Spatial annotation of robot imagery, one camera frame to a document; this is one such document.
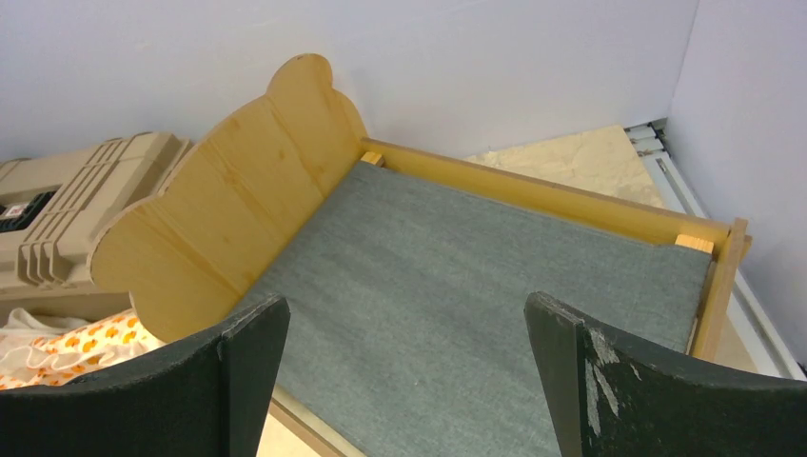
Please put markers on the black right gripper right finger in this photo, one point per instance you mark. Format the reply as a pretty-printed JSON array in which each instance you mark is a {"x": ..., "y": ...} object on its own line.
[{"x": 613, "y": 393}]

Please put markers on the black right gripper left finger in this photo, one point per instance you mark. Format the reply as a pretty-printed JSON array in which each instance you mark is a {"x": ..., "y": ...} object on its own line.
[{"x": 207, "y": 394}]

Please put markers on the orange patterned white blanket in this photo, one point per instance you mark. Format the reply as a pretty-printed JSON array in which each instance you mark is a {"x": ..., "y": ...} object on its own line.
[{"x": 51, "y": 351}]

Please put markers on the wooden pet bed frame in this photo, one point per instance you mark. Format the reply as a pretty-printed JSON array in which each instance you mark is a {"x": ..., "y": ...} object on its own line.
[{"x": 188, "y": 256}]

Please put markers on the tan plastic tool case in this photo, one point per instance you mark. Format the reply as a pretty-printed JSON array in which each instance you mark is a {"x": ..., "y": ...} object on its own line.
[{"x": 52, "y": 210}]

